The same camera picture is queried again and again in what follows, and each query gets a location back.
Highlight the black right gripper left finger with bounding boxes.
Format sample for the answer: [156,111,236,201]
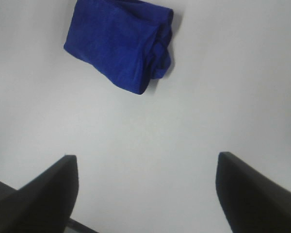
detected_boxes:
[0,155,79,233]

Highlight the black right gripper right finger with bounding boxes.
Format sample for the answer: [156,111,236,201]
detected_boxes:
[215,152,291,233]

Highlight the blue towel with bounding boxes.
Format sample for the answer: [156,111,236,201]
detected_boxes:
[64,0,174,95]

